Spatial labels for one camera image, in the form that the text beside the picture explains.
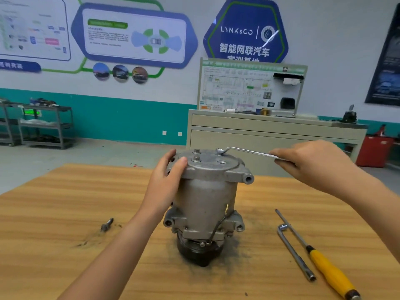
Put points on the person's right hand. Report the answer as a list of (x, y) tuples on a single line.
[(319, 168)]

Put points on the person's left hand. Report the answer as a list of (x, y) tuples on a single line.
[(159, 196)]

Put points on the grey metal compressor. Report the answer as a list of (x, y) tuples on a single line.
[(206, 196)]

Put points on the silver combination wrench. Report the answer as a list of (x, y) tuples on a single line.
[(250, 151)]

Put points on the person's right forearm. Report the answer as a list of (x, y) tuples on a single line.
[(375, 203)]

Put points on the person's left forearm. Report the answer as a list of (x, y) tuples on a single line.
[(112, 259)]

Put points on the red cabinet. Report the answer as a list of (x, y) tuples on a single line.
[(374, 151)]

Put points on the small black device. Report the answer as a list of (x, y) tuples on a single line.
[(349, 116)]

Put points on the beige workbench cabinet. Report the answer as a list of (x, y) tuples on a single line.
[(250, 131)]

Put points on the silver L-shaped socket wrench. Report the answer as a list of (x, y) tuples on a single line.
[(297, 253)]

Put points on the white wiring display board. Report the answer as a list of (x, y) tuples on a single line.
[(234, 87)]

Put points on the grey metal shelf cart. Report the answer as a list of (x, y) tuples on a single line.
[(47, 128), (7, 125)]

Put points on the blue rounded infographic panel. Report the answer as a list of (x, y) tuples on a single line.
[(109, 34)]

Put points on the round photo wall decal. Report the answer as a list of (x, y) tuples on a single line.
[(101, 71), (140, 75), (120, 73)]

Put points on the dark wall poster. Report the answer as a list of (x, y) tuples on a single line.
[(386, 59)]

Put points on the blue hexagon wall sign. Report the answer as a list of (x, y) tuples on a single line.
[(244, 21)]

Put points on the white infographic wall panel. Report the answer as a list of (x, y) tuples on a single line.
[(31, 28)]

